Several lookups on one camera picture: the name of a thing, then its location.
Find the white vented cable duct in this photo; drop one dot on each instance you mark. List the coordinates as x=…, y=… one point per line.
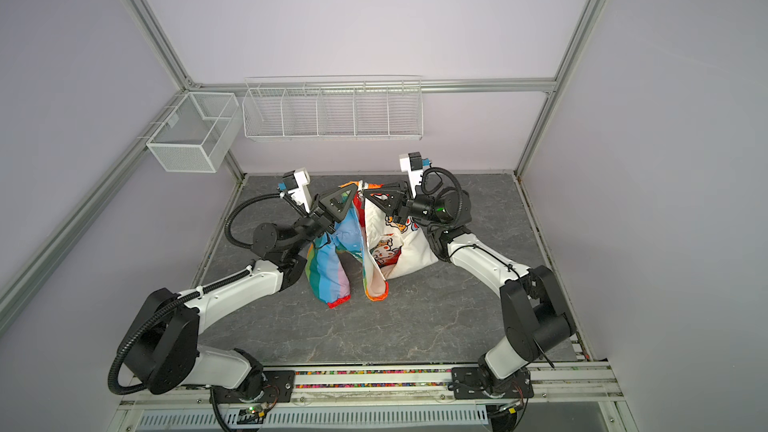
x=322, y=418

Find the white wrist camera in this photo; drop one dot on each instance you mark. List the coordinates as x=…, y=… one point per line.
x=294, y=187
x=414, y=165

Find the white mesh box basket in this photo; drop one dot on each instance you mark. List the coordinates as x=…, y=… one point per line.
x=197, y=133

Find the long white wire basket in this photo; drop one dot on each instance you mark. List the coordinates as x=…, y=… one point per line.
x=378, y=107

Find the colourful red white kids jacket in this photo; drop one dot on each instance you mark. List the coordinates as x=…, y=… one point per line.
x=381, y=247

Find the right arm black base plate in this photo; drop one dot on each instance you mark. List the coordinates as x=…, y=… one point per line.
x=476, y=382

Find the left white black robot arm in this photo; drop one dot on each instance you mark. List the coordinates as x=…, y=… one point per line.
x=161, y=350

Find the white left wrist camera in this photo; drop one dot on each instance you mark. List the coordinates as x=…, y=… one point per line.
x=294, y=187

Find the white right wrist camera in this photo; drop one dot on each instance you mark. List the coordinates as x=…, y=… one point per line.
x=414, y=165

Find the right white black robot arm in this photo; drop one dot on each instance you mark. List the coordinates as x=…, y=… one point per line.
x=535, y=313

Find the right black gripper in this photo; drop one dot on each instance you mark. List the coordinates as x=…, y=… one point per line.
x=401, y=202

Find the aluminium front rail frame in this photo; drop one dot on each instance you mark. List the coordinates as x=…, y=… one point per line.
x=409, y=385

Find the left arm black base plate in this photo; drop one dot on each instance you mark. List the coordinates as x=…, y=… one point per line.
x=274, y=387

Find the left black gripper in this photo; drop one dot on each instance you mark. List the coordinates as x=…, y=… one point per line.
x=336, y=211

